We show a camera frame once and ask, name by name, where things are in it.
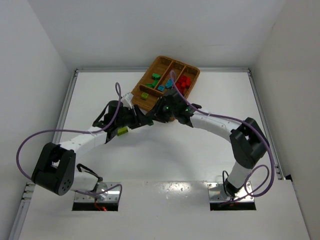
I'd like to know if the cyan lime lego stack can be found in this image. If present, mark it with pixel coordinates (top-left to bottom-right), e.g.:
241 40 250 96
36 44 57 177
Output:
117 126 129 137

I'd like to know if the small cyan lego cube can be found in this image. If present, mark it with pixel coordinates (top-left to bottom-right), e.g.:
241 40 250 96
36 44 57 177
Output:
157 85 165 92

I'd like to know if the long cyan lego brick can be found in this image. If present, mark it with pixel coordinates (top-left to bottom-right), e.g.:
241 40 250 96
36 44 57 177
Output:
165 78 175 89

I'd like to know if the lime piece of split lego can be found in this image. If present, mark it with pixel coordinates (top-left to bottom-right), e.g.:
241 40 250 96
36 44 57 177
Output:
140 92 149 100

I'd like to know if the small red lego brick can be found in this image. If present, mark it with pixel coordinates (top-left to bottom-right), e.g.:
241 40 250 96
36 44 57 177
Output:
177 75 191 89

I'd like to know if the dark green split lego piece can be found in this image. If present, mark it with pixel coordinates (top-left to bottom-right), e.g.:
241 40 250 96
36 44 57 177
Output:
145 83 155 88

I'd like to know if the dark green lego brick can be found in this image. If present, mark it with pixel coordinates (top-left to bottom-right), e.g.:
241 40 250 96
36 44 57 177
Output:
151 78 160 88

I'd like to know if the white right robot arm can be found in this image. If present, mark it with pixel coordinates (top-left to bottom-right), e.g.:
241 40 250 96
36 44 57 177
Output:
146 88 269 197

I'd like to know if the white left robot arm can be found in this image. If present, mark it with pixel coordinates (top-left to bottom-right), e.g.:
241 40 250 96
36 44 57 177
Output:
31 97 153 196

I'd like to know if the brown wicker divided tray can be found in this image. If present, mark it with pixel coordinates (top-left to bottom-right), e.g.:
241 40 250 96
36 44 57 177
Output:
131 56 200 113

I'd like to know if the green lego in tray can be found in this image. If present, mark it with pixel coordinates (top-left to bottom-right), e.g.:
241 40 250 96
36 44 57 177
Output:
151 73 161 80

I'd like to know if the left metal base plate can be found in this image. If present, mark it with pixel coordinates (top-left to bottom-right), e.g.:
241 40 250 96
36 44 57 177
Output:
74 182 123 204

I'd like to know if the metal base plate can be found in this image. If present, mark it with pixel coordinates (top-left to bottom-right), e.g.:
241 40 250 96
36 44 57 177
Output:
74 182 123 204
207 182 255 203

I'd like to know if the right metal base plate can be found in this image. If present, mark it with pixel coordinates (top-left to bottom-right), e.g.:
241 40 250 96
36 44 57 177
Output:
207 182 255 203

